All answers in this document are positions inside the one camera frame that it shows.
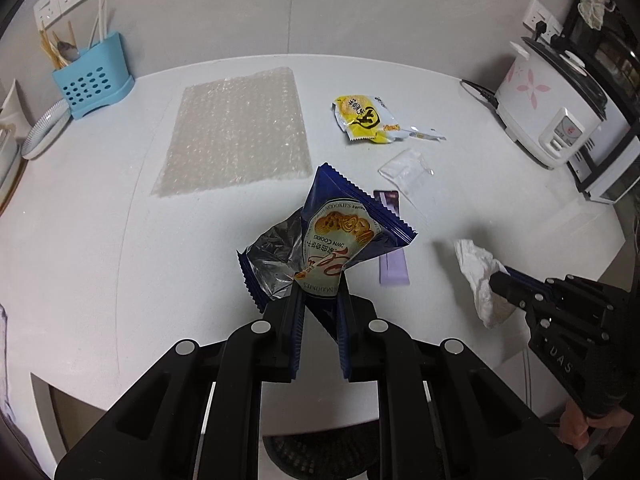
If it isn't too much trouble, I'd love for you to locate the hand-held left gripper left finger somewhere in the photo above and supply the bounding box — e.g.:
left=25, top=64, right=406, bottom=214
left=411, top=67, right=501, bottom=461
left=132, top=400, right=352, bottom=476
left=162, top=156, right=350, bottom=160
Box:
left=54, top=287, right=306, bottom=480

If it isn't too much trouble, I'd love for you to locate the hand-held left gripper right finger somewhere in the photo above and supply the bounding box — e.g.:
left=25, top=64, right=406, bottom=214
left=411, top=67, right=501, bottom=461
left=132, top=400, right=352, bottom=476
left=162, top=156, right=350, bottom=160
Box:
left=336, top=280, right=583, bottom=480

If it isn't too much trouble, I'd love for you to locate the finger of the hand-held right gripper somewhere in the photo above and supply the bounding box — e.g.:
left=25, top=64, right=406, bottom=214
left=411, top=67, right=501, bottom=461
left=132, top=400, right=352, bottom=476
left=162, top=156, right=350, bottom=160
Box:
left=489, top=271, right=546, bottom=326
left=505, top=267, right=616, bottom=311

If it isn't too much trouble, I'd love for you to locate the white tissue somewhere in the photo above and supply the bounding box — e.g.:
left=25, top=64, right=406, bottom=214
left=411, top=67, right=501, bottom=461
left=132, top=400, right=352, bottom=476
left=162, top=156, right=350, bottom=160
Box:
left=453, top=238, right=516, bottom=330

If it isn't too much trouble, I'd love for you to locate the purple sachet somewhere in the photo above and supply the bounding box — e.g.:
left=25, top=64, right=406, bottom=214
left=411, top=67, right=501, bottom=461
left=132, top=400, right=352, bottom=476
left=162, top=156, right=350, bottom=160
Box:
left=372, top=189, right=412, bottom=287

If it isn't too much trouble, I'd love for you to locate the blue cookie wrapper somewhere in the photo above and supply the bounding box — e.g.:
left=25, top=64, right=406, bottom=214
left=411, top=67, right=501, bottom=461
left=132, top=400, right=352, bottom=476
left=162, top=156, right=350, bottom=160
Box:
left=236, top=162, right=418, bottom=346

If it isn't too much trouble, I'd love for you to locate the clear plastic wrapper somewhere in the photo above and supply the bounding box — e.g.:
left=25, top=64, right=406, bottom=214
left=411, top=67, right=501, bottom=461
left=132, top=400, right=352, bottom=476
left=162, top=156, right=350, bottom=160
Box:
left=377, top=150, right=435, bottom=206

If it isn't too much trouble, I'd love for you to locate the clear bubble wrap sheet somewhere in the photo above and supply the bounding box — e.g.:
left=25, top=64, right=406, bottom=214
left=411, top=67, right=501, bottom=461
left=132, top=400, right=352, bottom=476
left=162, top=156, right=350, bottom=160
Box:
left=151, top=66, right=312, bottom=200

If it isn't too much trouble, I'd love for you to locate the yellow snack wrapper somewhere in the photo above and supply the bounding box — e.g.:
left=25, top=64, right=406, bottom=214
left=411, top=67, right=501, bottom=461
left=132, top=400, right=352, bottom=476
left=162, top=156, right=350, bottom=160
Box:
left=331, top=94, right=447, bottom=145

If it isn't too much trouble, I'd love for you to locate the person's right hand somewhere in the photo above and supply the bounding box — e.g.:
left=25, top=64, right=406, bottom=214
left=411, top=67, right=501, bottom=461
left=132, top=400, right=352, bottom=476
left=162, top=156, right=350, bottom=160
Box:
left=560, top=399, right=638, bottom=451

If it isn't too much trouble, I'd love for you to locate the white toaster oven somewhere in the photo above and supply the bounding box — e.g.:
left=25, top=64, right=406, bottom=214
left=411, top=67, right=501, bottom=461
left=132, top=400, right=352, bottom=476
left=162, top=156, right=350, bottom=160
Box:
left=567, top=135, right=640, bottom=205

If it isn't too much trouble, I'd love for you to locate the white floral rice cooker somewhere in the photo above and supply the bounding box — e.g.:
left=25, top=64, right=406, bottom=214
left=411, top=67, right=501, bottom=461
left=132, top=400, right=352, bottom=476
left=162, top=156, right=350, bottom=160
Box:
left=494, top=36, right=628, bottom=171

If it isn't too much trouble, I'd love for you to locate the hanging white mesh cloth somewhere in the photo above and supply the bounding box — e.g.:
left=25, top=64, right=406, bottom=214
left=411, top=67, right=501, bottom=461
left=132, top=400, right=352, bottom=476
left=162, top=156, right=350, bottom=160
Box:
left=577, top=0, right=613, bottom=28

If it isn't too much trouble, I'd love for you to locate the white dish cloth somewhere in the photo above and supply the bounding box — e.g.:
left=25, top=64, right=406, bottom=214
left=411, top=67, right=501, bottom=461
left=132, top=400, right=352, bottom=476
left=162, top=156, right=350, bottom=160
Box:
left=0, top=302, right=8, bottom=411

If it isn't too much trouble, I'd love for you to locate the blue plastic utensil holder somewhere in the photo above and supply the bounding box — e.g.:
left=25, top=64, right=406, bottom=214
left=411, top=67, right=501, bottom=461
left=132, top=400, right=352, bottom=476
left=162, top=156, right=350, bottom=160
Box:
left=52, top=31, right=136, bottom=121

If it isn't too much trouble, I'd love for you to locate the blue patterned plate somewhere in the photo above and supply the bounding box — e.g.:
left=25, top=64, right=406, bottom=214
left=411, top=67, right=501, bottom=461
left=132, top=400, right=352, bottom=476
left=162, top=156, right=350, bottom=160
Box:
left=21, top=97, right=73, bottom=161

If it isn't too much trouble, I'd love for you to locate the bundle of wooden chopsticks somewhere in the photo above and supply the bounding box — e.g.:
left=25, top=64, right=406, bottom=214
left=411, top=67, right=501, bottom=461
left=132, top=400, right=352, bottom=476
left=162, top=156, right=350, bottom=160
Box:
left=39, top=20, right=76, bottom=71

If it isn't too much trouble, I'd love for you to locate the black power cable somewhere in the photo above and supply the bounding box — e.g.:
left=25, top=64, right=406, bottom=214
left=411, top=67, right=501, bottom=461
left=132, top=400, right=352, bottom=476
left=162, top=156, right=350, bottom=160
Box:
left=460, top=78, right=501, bottom=108

